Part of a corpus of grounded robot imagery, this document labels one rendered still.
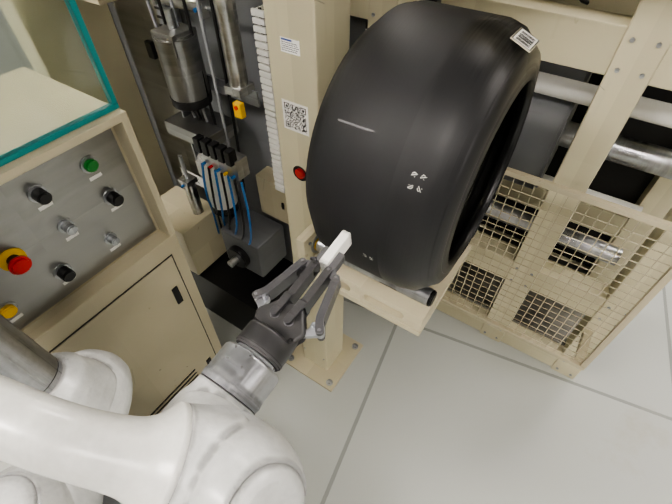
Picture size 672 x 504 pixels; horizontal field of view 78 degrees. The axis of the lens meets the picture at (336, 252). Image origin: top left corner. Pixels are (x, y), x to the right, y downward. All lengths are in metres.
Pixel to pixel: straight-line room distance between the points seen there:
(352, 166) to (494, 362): 1.50
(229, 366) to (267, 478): 0.22
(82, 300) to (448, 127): 0.92
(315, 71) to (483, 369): 1.51
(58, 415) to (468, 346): 1.83
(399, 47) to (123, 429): 0.65
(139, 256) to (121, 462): 0.87
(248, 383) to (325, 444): 1.27
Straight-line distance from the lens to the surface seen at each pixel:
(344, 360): 1.93
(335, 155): 0.73
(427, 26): 0.80
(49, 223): 1.09
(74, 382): 0.88
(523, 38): 0.83
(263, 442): 0.38
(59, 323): 1.18
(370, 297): 1.12
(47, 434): 0.41
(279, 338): 0.57
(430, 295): 1.02
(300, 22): 0.91
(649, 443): 2.19
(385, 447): 1.81
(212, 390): 0.55
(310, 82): 0.94
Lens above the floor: 1.72
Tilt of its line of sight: 48 degrees down
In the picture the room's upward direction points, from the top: straight up
